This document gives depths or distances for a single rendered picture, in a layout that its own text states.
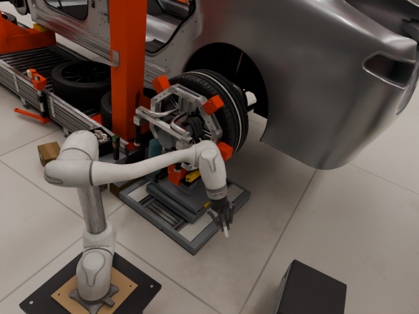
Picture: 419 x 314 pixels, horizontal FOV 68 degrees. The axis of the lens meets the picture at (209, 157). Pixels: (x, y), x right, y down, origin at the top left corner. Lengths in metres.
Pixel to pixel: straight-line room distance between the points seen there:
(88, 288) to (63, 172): 0.65
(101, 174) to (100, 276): 0.59
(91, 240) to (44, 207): 1.05
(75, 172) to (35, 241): 1.32
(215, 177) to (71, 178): 0.54
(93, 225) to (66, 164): 0.49
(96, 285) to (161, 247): 0.83
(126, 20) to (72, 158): 1.02
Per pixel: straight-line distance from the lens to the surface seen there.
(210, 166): 1.21
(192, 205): 2.37
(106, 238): 1.73
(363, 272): 2.82
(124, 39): 2.08
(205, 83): 1.88
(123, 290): 1.86
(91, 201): 1.56
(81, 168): 1.25
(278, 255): 2.56
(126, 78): 2.16
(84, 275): 1.64
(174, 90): 1.91
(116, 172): 1.24
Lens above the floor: 1.94
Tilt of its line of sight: 37 degrees down
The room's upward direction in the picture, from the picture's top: 12 degrees clockwise
